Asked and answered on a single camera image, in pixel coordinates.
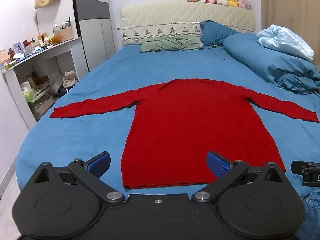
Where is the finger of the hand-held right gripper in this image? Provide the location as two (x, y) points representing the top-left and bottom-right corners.
(291, 160), (320, 174)

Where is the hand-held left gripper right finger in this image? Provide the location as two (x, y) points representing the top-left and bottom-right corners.
(191, 151), (286, 204)

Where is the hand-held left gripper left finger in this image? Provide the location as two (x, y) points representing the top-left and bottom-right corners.
(33, 151), (125, 205)

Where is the red knitted sweater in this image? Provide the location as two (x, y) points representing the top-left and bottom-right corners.
(50, 79), (320, 189)

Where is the blue shaggy rug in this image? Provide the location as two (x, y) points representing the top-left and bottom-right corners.
(299, 189), (320, 240)

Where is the clear plastic drawer unit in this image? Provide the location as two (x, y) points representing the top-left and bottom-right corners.
(27, 84), (56, 120)

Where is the beige cloth bag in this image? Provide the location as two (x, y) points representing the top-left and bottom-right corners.
(62, 70), (79, 88)

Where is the green tissue pack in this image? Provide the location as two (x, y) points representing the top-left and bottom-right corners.
(22, 81), (34, 103)

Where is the bed with blue sheet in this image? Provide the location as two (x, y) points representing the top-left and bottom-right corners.
(15, 44), (320, 198)

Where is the blue duvet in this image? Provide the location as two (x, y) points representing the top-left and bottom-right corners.
(223, 33), (320, 95)

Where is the white desk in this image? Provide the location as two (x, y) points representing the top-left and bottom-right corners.
(1, 36), (89, 130)

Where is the light blue blanket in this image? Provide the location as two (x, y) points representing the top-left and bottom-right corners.
(256, 24), (315, 61)

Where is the green pillow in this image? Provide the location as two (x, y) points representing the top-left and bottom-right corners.
(140, 35), (203, 53)

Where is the blue pillow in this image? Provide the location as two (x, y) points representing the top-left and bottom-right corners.
(199, 20), (242, 47)

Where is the grey and white wardrobe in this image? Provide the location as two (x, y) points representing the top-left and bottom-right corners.
(71, 0), (117, 72)

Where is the wicker basket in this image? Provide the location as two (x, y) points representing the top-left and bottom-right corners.
(59, 26), (73, 42)

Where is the cream quilted headboard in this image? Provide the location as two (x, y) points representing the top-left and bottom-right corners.
(120, 1), (256, 47)

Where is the wooden door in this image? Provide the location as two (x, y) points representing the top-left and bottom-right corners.
(259, 0), (320, 45)

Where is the photo frame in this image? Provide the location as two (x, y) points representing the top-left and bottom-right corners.
(12, 42), (25, 54)

